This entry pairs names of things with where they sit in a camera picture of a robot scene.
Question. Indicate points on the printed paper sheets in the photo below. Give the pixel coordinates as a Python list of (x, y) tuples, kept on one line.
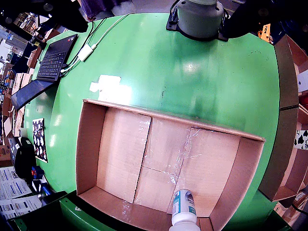
[(14, 192)]

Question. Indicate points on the yellow and black equipment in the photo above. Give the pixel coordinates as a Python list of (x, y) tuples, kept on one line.
[(266, 32)]

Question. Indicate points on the black and white sticker sheet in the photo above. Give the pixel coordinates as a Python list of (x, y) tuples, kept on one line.
[(39, 142)]

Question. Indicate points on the black laptop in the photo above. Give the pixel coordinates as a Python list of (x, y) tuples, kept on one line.
[(51, 60)]

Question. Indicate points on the background stack of cartons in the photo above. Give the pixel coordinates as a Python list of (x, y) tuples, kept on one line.
[(21, 77)]

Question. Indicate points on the white bottle with teal label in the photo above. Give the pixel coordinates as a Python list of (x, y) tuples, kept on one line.
[(184, 216)]

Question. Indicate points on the shallow cardboard tray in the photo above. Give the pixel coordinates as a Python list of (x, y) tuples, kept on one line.
[(120, 149)]

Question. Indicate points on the white carton box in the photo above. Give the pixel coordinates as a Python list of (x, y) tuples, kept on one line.
[(303, 81)]

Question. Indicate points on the open brown cardboard box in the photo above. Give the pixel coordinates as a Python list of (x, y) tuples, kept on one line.
[(286, 72), (276, 168)]

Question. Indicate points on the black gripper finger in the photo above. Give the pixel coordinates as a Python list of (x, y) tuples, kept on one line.
[(62, 14), (247, 21)]

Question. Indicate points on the printed brown cardboard box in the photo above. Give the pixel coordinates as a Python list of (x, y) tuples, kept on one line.
[(286, 214)]

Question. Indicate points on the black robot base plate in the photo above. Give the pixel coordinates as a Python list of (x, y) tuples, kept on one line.
[(171, 22)]

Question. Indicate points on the black rounded device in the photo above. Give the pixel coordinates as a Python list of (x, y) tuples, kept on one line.
[(24, 158)]

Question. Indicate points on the green metal shelf unit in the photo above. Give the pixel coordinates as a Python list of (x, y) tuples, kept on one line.
[(72, 216)]

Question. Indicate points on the blue cylindrical object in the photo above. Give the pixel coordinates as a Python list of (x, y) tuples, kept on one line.
[(45, 188)]

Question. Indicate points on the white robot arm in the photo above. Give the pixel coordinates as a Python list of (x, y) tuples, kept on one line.
[(199, 19)]

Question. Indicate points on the small blue and red box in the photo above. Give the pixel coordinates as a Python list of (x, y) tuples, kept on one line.
[(36, 172)]

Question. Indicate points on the cow print carton box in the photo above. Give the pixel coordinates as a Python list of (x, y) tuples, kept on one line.
[(302, 139)]

